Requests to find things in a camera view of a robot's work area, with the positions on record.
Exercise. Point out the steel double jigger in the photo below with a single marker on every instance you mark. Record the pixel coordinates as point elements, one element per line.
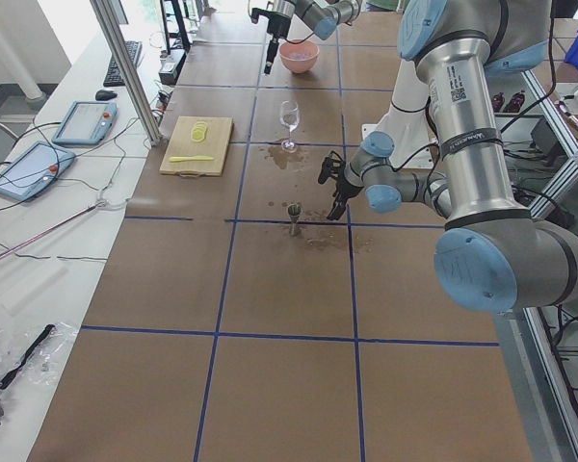
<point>294,212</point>

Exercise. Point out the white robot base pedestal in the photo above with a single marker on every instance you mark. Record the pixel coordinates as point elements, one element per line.
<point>405,121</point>

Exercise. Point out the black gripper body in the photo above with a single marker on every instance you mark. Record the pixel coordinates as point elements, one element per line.
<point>343,189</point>
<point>274,27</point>

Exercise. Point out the blue teach pendant far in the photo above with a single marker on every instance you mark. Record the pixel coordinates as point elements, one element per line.
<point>86,123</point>

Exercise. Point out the black computer mouse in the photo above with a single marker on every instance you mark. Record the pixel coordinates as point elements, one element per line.
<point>105,95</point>

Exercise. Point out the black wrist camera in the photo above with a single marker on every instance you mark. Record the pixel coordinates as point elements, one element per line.
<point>331,166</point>

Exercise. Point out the yellow plastic knife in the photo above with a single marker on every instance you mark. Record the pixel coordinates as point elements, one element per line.
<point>196,158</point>

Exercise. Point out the bamboo cutting board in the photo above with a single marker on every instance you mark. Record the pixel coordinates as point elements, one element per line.
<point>216,142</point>

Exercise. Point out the clear plastic bag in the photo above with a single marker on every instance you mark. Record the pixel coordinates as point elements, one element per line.
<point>39,350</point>

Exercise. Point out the aluminium frame post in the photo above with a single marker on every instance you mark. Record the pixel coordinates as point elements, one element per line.
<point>108,22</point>

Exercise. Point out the blue teach pendant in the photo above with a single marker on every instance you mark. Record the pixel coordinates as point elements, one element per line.
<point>34,171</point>
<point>86,123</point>

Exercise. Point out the pink ribbed bowl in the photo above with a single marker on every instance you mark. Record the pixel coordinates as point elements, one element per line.
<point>299,67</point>

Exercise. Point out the clear wine glass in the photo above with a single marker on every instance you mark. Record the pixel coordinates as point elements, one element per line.
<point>289,117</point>

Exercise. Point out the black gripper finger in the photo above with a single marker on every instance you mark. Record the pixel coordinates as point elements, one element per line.
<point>271,53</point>
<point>337,210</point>

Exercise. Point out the blue teach pendant near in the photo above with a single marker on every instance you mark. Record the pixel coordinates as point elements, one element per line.
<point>34,171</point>

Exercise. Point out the clear ice cubes pile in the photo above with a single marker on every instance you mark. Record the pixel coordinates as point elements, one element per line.
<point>299,56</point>

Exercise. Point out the black small box device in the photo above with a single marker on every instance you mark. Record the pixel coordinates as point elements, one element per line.
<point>171,66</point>

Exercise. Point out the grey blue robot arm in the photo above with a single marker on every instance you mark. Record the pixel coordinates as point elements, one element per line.
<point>321,20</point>
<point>493,256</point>

